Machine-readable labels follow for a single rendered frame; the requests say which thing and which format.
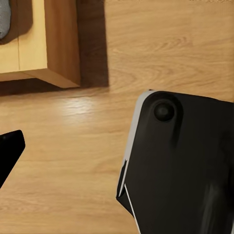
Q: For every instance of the bed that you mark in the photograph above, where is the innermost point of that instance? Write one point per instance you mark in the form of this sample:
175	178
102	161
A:
39	39

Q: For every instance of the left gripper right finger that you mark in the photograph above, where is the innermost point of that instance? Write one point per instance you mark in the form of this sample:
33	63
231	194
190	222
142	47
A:
226	145

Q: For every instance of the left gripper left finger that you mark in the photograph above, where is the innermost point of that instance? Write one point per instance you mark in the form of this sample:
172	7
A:
12	145

